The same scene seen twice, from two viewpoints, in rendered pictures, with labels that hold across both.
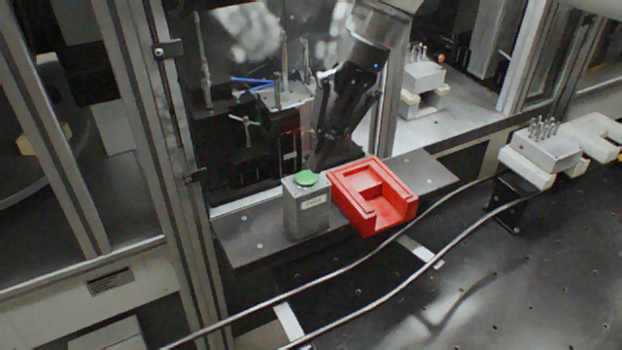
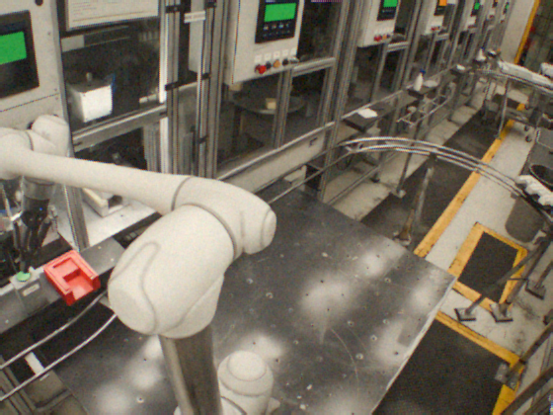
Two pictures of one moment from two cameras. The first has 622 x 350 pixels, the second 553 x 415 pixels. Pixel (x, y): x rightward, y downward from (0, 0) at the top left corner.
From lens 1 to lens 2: 0.53 m
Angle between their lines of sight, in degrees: 23
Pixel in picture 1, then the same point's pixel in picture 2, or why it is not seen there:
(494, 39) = (155, 152)
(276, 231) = (16, 310)
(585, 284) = (224, 303)
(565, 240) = not seen: hidden behind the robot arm
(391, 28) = (42, 190)
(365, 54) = (33, 205)
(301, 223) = (28, 303)
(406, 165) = (99, 251)
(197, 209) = not seen: outside the picture
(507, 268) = not seen: hidden behind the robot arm
